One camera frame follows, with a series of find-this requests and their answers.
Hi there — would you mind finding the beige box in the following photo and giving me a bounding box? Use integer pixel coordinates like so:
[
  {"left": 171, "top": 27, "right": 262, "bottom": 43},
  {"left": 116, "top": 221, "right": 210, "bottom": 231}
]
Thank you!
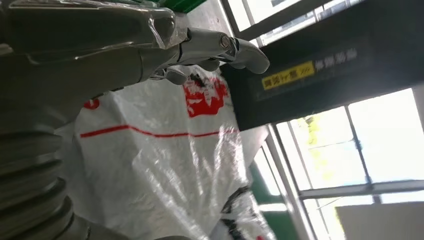
[{"left": 334, "top": 201, "right": 424, "bottom": 240}]

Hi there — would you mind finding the black inbound scanner machine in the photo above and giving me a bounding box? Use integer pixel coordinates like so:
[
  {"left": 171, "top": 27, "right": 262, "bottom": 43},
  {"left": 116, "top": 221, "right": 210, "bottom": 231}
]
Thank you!
[{"left": 220, "top": 0, "right": 424, "bottom": 132}]

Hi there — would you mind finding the green plastic delivery crate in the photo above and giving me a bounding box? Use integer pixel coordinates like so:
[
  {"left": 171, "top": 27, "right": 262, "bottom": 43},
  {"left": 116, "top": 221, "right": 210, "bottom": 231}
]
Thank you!
[{"left": 158, "top": 0, "right": 208, "bottom": 14}]

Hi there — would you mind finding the green conveyor belt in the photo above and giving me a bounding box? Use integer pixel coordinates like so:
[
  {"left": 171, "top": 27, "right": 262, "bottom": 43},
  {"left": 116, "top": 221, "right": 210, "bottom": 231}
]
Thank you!
[{"left": 248, "top": 162, "right": 301, "bottom": 240}]

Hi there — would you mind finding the clear plastic hand cover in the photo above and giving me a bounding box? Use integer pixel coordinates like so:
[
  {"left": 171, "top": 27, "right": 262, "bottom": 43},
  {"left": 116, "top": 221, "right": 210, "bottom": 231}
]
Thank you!
[{"left": 0, "top": 0, "right": 190, "bottom": 65}]

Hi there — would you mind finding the window with grey frames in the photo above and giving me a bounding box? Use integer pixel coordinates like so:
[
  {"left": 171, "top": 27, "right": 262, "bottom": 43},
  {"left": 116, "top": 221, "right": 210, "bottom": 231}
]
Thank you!
[{"left": 219, "top": 0, "right": 424, "bottom": 240}]

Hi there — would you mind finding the white plastic package red print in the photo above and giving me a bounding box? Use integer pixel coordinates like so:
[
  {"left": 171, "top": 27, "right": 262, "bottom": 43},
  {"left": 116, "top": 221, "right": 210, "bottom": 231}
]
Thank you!
[{"left": 54, "top": 64, "right": 280, "bottom": 240}]

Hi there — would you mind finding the yellow label sticker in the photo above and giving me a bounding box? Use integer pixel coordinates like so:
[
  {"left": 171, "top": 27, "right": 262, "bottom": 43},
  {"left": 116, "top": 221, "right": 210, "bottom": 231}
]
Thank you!
[{"left": 261, "top": 60, "right": 316, "bottom": 91}]

